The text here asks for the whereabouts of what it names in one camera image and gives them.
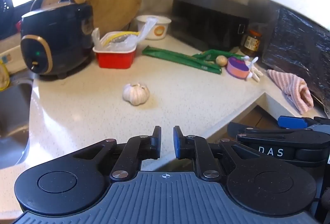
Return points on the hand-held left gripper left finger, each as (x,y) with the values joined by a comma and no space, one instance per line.
(156,137)

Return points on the glass jar with orange lid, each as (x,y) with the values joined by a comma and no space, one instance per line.
(251,41)

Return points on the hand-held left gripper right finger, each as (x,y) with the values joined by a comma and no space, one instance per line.
(177,142)

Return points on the small beige ginger piece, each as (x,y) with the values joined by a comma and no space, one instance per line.
(221,60)

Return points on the dark blue rice cooker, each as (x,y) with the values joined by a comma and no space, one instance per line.
(64,33)

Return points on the red plastic food container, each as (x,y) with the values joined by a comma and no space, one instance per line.
(116,59)

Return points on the stainless steel sink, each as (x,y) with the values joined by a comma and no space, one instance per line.
(13,115)

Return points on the black colander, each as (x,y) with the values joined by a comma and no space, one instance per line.
(5,10)

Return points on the green plastic packet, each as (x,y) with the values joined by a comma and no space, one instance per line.
(178,57)

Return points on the purple eggplant sponge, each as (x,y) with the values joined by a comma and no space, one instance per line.
(237,68)

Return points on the pink striped cloth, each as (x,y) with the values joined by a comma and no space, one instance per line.
(291,87)

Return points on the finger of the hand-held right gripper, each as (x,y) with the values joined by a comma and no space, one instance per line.
(291,122)
(270,137)

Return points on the white garlic bulb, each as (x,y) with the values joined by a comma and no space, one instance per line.
(136,94)

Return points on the black box appliance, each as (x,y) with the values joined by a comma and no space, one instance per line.
(206,20)

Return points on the clear plastic bag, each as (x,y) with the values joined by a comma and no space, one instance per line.
(125,43)

